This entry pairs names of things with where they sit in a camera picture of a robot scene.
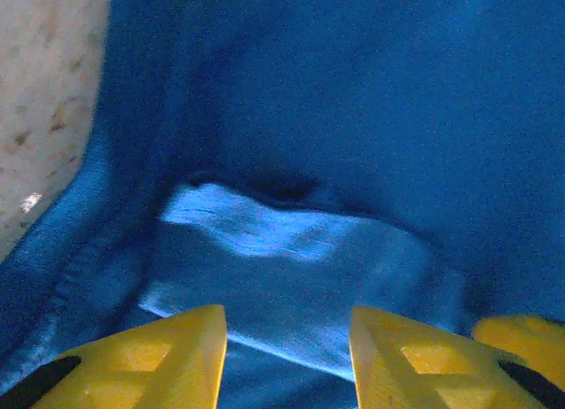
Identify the blue printed t-shirt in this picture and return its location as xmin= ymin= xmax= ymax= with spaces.
xmin=0 ymin=0 xmax=565 ymax=409

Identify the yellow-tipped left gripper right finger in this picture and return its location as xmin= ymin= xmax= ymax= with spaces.
xmin=348 ymin=305 xmax=565 ymax=409

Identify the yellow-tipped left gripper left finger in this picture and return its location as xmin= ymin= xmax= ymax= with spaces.
xmin=0 ymin=303 xmax=229 ymax=409

